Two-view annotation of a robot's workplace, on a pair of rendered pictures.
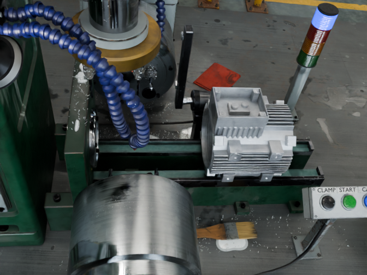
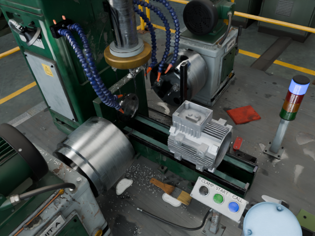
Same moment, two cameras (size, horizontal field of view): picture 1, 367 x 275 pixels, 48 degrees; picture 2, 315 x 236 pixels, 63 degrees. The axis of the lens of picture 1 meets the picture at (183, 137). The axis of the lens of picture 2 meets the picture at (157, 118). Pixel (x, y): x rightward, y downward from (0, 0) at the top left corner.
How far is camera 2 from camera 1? 61 cm
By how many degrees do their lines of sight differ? 35
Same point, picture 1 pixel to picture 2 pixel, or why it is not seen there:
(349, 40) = not seen: outside the picture
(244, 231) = (183, 197)
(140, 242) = (77, 143)
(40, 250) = not seen: hidden behind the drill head
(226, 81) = (247, 117)
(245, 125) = (188, 126)
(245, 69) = (268, 115)
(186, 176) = (164, 148)
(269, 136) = (204, 140)
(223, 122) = (175, 119)
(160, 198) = (104, 133)
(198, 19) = (261, 79)
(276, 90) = not seen: hidden behind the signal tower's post
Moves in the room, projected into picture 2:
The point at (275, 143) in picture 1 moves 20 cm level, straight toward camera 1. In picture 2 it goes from (204, 145) to (154, 166)
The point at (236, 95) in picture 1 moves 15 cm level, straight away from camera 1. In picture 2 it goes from (199, 110) to (227, 95)
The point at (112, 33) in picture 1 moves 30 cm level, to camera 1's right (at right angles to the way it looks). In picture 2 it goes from (118, 48) to (177, 80)
